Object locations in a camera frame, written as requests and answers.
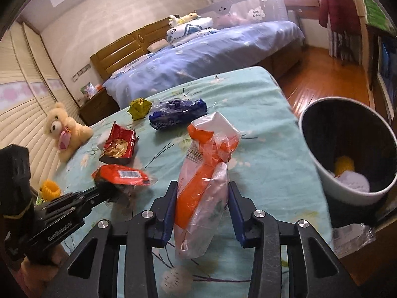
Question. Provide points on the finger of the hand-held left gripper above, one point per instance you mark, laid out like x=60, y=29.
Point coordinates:
x=80, y=208
x=93, y=192

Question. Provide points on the yellow-green wrapper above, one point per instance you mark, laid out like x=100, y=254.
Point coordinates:
x=139, y=108

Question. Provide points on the small cream pillow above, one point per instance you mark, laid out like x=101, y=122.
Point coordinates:
x=156, y=46

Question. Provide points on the white foam fruit net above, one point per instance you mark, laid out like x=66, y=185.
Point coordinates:
x=353, y=181

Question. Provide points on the dark red jacket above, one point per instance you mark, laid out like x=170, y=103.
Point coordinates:
x=338, y=9

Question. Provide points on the yellow plush dog toy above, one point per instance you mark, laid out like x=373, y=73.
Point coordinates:
x=186, y=18

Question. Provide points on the wall switch panel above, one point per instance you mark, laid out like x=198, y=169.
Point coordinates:
x=82, y=71

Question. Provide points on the pink plush toy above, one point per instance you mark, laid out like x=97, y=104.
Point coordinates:
x=232, y=19

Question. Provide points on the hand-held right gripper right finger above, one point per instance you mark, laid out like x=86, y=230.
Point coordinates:
x=238, y=220

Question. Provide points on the small yellow foam net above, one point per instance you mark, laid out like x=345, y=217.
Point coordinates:
x=49, y=189

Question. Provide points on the cream louvred wardrobe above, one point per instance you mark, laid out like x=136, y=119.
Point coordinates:
x=24, y=105

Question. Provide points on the white radiator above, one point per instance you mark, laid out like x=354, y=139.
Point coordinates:
x=293, y=17

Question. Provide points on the folded white blue blanket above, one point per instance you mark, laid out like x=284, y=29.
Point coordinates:
x=189, y=29

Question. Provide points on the person's left hand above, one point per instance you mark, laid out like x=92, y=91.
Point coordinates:
x=55, y=257

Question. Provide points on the clear crinkled plastic bag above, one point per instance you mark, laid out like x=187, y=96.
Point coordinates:
x=353, y=239

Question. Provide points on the red-orange snack packet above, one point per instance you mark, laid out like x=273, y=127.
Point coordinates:
x=124, y=175

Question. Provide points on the red cookie wrapper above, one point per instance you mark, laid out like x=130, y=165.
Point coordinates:
x=119, y=144

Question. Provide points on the white waste bin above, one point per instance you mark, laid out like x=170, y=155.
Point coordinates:
x=338, y=192

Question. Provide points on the blue snack wrapper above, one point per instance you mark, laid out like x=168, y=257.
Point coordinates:
x=178, y=115

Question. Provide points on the teal floral tablecloth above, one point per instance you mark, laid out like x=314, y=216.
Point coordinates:
x=263, y=161

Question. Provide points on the blue floral bed sheet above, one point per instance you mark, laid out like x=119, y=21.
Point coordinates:
x=201, y=56

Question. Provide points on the wooden window desk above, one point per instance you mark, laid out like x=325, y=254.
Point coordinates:
x=301, y=1

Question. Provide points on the wooden bed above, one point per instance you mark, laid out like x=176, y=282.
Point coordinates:
x=124, y=49

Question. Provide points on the white blue cartoon pillow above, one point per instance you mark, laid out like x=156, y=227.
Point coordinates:
x=133, y=63

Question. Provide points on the orange clear snack bag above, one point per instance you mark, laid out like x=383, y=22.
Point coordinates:
x=195, y=192

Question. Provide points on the wooden coat rack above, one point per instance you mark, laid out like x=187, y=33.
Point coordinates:
x=342, y=49

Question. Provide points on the black cabinet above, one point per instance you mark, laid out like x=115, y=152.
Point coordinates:
x=372, y=56

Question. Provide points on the wooden nightstand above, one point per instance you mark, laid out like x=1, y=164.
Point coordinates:
x=99, y=108

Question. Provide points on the stack of green packets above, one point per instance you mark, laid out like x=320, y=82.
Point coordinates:
x=377, y=9

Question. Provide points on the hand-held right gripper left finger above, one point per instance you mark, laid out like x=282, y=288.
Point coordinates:
x=169, y=220

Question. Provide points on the television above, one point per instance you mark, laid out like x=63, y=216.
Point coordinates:
x=387, y=74

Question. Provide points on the grey mesh bed guard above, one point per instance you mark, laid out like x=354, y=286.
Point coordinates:
x=235, y=6

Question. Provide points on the cream teddy bear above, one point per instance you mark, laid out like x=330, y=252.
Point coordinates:
x=57, y=124

